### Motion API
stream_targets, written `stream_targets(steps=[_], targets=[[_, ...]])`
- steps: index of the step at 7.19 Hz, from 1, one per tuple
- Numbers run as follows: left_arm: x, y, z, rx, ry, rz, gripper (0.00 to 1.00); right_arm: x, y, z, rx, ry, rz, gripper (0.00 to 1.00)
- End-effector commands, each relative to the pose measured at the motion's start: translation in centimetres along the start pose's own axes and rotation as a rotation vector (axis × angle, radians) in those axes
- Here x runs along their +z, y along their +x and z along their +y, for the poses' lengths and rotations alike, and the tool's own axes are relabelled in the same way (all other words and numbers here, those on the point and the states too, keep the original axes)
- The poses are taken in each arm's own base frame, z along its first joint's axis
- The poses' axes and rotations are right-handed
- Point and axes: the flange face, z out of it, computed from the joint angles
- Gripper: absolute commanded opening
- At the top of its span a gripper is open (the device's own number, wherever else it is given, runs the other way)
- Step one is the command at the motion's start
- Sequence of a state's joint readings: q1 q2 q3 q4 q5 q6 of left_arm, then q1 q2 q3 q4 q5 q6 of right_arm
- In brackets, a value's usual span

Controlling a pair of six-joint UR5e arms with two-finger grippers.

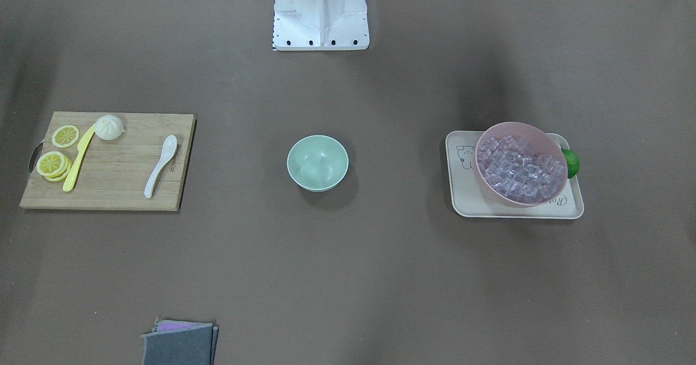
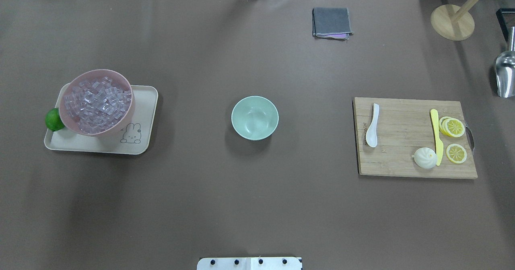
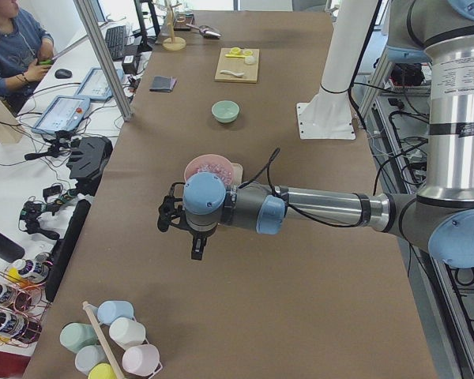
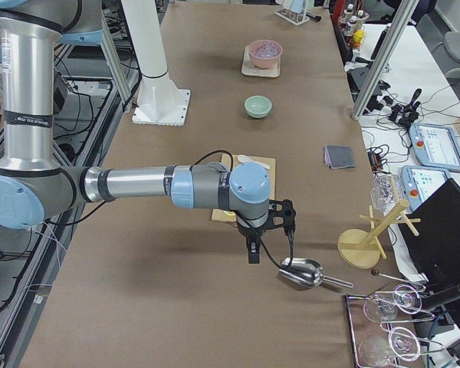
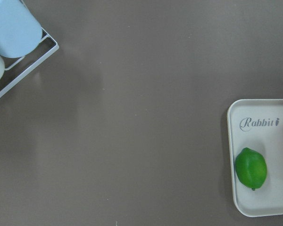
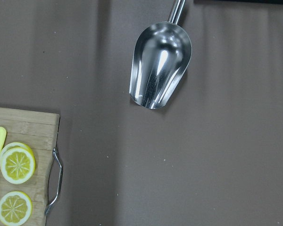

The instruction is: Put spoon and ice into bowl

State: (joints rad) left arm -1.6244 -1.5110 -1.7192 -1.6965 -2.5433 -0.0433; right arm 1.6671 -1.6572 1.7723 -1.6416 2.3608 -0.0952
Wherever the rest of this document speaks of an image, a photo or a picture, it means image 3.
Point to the black computer mouse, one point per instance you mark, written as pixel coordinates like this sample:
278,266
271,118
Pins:
63,74

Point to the white mug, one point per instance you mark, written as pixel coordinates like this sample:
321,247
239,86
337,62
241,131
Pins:
127,332

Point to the blue teach pendant near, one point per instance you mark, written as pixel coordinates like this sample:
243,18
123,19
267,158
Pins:
63,114

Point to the green mug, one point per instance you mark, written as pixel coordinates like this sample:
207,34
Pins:
75,336

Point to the dark folded cloth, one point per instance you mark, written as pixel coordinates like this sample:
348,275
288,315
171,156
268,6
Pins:
162,84

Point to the copper wire bottle rack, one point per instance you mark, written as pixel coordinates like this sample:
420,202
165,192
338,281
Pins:
23,301

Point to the grey mug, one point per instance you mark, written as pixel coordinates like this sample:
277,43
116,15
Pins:
88,357

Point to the beige plastic tray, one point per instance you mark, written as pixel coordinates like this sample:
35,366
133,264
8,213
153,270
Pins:
237,176

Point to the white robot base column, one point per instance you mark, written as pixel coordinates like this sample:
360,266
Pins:
328,116

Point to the metal scoop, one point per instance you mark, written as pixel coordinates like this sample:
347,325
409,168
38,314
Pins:
206,31

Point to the white round object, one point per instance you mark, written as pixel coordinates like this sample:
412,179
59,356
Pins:
250,60

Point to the green ceramic bowl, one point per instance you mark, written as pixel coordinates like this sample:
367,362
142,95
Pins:
225,111

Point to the blue teach pendant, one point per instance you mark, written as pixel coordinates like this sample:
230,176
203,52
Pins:
94,86
63,114

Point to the wooden mug rack rod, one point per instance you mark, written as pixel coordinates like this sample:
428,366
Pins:
88,308

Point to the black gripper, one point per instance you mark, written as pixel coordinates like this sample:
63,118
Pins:
198,234

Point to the pink bowl of ice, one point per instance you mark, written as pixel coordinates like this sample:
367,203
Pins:
213,163

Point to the black bottle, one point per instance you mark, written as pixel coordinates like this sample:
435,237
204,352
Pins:
9,250

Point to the wooden mug tree stand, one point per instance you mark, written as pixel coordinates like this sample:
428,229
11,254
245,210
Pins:
172,43

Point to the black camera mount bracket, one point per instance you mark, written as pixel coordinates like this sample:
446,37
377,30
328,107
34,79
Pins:
88,160

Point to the seated person in blue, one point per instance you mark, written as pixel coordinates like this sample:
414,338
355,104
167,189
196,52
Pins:
25,47

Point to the pink mug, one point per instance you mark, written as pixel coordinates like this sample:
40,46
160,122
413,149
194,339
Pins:
142,360

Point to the blue teach pendant far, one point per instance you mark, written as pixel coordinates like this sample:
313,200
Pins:
94,86

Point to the black long bar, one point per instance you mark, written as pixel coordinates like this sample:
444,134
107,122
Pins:
64,248

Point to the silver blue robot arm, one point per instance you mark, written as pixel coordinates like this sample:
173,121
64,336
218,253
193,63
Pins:
438,218

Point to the light blue mug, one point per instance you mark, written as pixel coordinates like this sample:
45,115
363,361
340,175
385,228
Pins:
111,310

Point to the black keyboard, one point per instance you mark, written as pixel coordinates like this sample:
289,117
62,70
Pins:
115,39

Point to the aluminium frame post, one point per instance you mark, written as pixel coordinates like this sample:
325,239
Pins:
92,28

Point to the yellow mug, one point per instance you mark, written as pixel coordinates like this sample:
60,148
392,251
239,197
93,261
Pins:
102,371

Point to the bamboo cutting board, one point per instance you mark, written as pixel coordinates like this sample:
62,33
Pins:
236,63

